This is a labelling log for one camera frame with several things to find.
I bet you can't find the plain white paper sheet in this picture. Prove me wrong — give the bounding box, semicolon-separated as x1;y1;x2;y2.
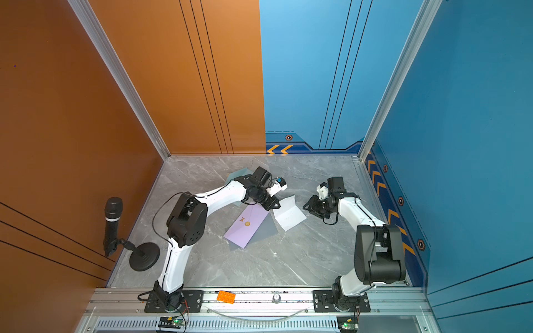
273;196;306;232

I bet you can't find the grey envelope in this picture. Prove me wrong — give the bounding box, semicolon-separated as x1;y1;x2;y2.
248;215;278;245

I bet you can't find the purple envelope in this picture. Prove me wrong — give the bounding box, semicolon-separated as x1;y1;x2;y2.
223;205;269;248

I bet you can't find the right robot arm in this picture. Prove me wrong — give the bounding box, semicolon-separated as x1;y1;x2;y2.
303;176;407;312

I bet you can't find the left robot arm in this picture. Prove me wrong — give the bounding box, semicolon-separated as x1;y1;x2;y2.
152;167;287;312

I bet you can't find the teal envelope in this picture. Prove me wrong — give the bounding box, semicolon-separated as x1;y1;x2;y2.
221;168;252;205

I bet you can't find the orange lego brick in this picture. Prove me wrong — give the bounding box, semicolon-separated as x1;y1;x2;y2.
217;290;236;305

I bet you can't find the right green circuit board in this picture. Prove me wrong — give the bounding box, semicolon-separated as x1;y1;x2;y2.
336;316;359;333

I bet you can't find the green circuit board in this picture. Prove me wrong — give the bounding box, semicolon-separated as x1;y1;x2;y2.
158;316;187;332
336;316;359;333

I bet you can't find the black microphone on stand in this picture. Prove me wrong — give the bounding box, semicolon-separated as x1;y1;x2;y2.
103;197;160;272

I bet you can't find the left green circuit board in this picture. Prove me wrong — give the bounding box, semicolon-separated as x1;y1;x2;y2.
158;316;187;332

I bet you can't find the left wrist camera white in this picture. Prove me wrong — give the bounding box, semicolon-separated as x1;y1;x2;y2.
266;177;287;197

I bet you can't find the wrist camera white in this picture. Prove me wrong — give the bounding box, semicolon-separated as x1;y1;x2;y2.
266;177;287;197
316;183;329;201

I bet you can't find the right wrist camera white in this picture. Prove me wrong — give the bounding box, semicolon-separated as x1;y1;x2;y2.
316;183;329;201

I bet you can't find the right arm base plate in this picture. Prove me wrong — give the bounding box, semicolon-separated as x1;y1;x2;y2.
312;289;371;313

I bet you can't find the silver knob on rail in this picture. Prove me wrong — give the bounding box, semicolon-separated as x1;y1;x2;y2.
272;293;281;304

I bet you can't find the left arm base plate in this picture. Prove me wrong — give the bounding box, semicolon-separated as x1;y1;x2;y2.
144;289;204;314

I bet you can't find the aluminium front rail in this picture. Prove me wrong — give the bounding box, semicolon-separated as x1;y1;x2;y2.
83;286;433;317

